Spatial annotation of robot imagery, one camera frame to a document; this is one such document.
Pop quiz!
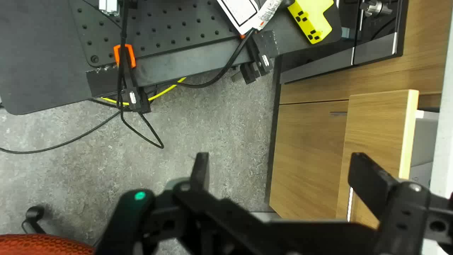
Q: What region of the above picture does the black floor cable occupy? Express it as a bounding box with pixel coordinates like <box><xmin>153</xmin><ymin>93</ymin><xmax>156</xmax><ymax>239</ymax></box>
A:
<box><xmin>0</xmin><ymin>0</ymin><xmax>168</xmax><ymax>155</ymax></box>

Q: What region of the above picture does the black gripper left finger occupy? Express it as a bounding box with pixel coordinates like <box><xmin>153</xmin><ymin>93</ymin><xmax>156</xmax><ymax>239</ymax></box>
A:
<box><xmin>172</xmin><ymin>151</ymin><xmax>257</xmax><ymax>226</ymax></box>

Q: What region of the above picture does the orange office chair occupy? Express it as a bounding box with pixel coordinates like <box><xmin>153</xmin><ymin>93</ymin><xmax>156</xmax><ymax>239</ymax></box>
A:
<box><xmin>0</xmin><ymin>202</ymin><xmax>97</xmax><ymax>255</ymax></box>

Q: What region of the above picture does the yellow power plug block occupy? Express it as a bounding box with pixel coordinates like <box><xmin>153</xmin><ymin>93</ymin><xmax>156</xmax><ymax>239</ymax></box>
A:
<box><xmin>287</xmin><ymin>0</ymin><xmax>336</xmax><ymax>45</ymax></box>

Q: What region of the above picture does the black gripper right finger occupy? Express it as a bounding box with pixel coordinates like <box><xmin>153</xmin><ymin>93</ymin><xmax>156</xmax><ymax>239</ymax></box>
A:
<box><xmin>347</xmin><ymin>151</ymin><xmax>432</xmax><ymax>255</ymax></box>

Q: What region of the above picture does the black cart table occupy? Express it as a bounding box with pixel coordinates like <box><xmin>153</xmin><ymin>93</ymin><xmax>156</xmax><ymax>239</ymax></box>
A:
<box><xmin>0</xmin><ymin>0</ymin><xmax>345</xmax><ymax>116</ymax></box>

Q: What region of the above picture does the black metal clamp block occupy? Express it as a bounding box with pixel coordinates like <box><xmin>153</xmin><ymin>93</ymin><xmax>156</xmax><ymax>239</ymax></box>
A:
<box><xmin>240</xmin><ymin>29</ymin><xmax>281</xmax><ymax>85</ymax></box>

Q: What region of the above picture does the black perforated breadboard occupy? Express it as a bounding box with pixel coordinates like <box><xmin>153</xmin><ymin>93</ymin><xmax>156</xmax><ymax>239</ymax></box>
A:
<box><xmin>70</xmin><ymin>0</ymin><xmax>281</xmax><ymax>96</ymax></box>

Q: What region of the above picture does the grey metal panel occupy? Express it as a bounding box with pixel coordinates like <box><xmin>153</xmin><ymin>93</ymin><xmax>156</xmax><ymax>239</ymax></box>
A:
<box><xmin>277</xmin><ymin>0</ymin><xmax>411</xmax><ymax>86</ymax></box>

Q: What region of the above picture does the orange cable clamp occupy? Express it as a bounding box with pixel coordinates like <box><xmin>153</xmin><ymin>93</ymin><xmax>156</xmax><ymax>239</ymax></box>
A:
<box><xmin>112</xmin><ymin>42</ymin><xmax>139</xmax><ymax>70</ymax></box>

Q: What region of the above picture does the wooden cabinet door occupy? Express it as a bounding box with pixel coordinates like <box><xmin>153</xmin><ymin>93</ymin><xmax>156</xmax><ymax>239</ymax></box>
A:
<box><xmin>268</xmin><ymin>99</ymin><xmax>352</xmax><ymax>221</ymax></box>

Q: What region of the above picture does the thin yellow cable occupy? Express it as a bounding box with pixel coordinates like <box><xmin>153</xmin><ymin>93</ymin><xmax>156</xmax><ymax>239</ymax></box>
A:
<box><xmin>100</xmin><ymin>76</ymin><xmax>189</xmax><ymax>107</ymax></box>

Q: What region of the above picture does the white power strip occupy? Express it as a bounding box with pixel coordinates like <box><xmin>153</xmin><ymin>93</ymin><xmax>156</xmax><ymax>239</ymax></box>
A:
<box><xmin>216</xmin><ymin>0</ymin><xmax>285</xmax><ymax>36</ymax></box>

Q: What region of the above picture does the wooden drawer with metal handle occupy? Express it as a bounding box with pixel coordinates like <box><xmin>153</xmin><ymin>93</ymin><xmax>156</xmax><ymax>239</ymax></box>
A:
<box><xmin>336</xmin><ymin>87</ymin><xmax>421</xmax><ymax>231</ymax></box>

